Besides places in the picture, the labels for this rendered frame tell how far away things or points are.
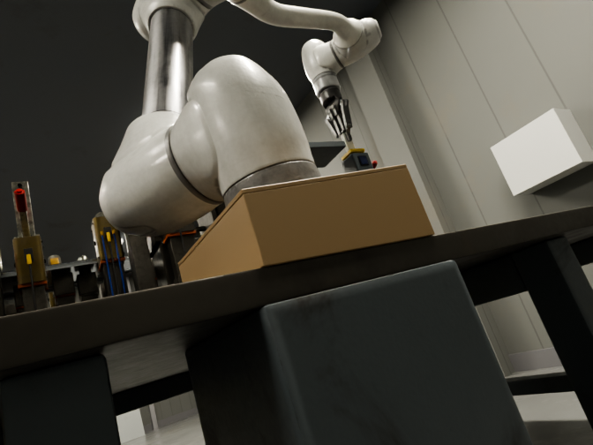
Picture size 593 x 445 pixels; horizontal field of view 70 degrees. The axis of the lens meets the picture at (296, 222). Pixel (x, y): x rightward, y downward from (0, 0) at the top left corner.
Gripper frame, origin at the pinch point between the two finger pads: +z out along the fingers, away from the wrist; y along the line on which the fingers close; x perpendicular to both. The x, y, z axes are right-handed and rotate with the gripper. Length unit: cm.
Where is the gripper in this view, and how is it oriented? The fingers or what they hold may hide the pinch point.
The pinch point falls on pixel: (348, 142)
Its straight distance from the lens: 147.6
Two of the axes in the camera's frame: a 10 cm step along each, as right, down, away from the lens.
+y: -4.4, 3.8, 8.1
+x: -8.5, 1.2, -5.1
